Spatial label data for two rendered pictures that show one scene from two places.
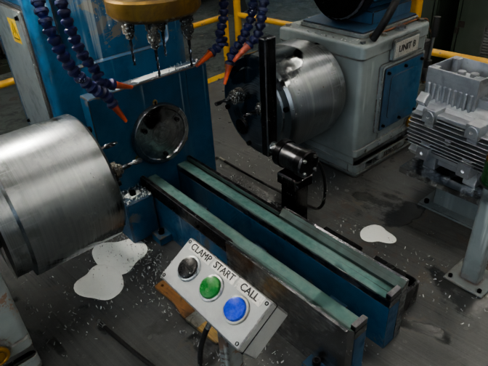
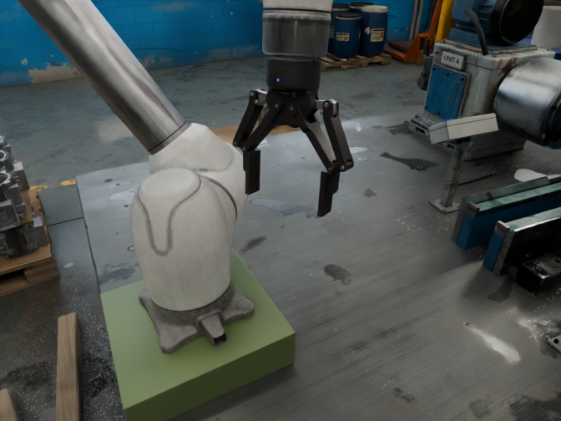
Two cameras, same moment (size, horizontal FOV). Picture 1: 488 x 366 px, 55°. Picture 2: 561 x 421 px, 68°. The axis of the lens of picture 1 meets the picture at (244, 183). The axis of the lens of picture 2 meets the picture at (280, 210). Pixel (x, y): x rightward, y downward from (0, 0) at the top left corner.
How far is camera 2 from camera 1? 1.15 m
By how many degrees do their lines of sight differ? 84
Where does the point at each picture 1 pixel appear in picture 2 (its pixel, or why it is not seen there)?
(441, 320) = (514, 304)
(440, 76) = not seen: outside the picture
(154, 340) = (483, 188)
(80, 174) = (542, 87)
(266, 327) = (439, 131)
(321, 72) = not seen: outside the picture
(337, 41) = not seen: outside the picture
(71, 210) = (523, 98)
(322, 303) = (492, 202)
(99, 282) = (529, 174)
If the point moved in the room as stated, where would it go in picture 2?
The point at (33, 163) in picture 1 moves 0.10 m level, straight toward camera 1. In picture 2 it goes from (537, 70) to (507, 72)
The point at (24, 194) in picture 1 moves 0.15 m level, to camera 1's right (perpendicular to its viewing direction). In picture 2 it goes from (518, 78) to (527, 92)
